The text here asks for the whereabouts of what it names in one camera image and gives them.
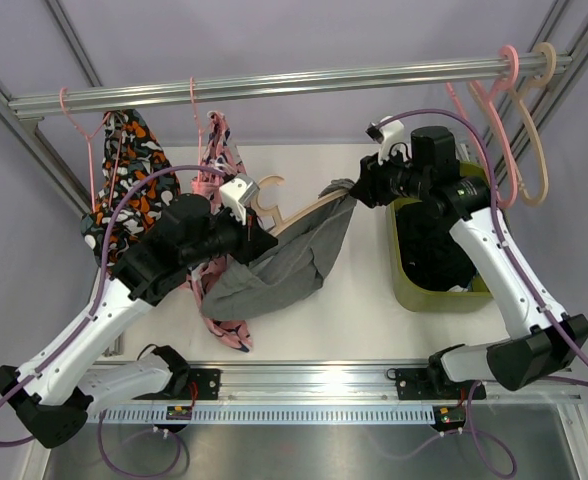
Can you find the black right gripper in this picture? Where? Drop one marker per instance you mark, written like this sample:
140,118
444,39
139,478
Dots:
370,185

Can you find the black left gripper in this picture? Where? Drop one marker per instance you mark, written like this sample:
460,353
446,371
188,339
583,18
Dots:
253,240

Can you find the beige wooden hanger with grey shorts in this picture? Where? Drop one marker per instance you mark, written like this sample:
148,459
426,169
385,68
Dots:
294,215

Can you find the grey shorts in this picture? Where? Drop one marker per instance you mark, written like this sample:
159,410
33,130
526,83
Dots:
290,272

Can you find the pink plastic hanger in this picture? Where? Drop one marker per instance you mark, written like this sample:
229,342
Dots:
485,102

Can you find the blue orange skull shorts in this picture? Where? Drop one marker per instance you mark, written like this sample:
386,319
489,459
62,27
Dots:
476,285

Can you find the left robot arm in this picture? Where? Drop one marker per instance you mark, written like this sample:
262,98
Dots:
55,393

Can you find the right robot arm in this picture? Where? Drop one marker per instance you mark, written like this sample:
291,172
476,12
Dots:
542,337

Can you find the pink patterned shorts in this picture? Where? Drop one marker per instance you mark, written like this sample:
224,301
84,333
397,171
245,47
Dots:
221,154

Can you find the thin pink hanger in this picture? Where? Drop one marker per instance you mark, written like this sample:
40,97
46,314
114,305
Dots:
88,138
198,124

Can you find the orange black camouflage shorts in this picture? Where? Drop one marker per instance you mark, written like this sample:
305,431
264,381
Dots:
128,204

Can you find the thin pink left hanger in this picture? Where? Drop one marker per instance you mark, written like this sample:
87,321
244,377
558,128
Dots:
88,138

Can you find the olive green plastic basket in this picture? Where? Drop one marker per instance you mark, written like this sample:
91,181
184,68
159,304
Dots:
413,297

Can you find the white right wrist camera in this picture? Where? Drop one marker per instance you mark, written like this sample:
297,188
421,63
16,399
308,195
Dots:
389,133

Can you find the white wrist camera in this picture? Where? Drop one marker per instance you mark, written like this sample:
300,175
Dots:
237,195
389,133

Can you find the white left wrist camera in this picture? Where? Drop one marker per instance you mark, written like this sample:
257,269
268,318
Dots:
237,195

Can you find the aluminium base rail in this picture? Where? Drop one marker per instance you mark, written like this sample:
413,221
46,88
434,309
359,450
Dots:
347,382

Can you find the slotted cable duct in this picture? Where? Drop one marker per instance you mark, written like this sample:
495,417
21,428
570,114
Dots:
210,414

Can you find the aluminium hanging rail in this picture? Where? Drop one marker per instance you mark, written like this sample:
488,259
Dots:
98,99

